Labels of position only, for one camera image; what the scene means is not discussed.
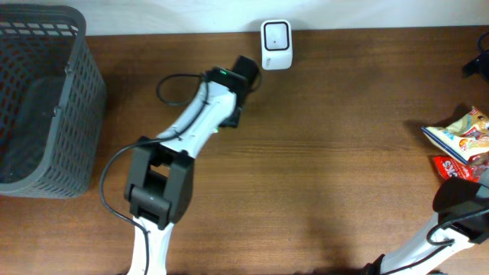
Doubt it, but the cream bee snack bag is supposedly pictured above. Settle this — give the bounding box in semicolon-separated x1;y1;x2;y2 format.
421;107;488;165

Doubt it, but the red snack bag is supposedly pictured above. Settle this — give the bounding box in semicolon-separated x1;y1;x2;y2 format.
432;153;488;183

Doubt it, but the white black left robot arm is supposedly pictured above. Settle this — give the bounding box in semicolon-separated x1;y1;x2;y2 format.
124;56;260;274

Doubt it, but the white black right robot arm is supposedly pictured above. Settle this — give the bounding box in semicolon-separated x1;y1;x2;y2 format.
361;177;488;275

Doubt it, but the white barcode scanner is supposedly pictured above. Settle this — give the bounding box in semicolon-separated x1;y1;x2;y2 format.
261;19;293;70

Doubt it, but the grey plastic mesh basket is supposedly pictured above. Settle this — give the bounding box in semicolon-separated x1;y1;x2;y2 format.
1;4;107;199

